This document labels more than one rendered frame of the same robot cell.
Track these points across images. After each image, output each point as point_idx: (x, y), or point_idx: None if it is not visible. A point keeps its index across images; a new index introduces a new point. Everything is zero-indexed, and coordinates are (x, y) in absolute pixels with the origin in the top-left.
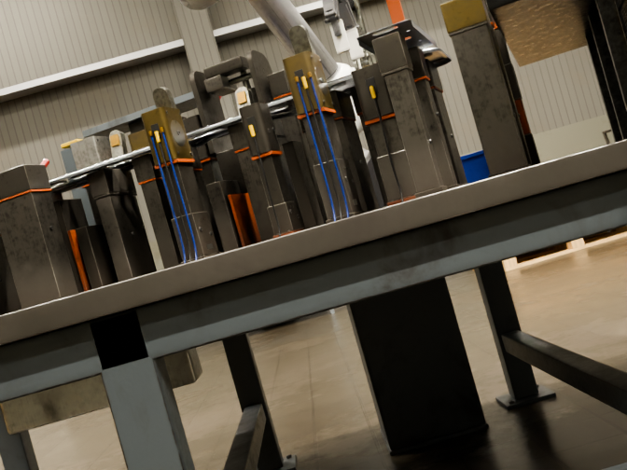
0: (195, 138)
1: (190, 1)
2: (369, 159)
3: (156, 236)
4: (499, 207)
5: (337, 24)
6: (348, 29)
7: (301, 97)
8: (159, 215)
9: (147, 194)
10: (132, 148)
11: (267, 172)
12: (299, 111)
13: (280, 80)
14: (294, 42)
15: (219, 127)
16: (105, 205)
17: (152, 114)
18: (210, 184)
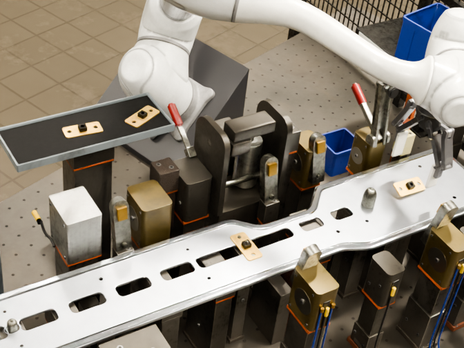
0: (257, 237)
1: (192, 12)
2: (206, 103)
3: (212, 340)
4: None
5: (442, 170)
6: (401, 131)
7: (454, 278)
8: (222, 324)
9: (219, 309)
10: (145, 224)
11: (381, 314)
12: (446, 286)
13: (294, 140)
14: (445, 217)
15: (295, 235)
16: (172, 326)
17: (330, 293)
18: (284, 295)
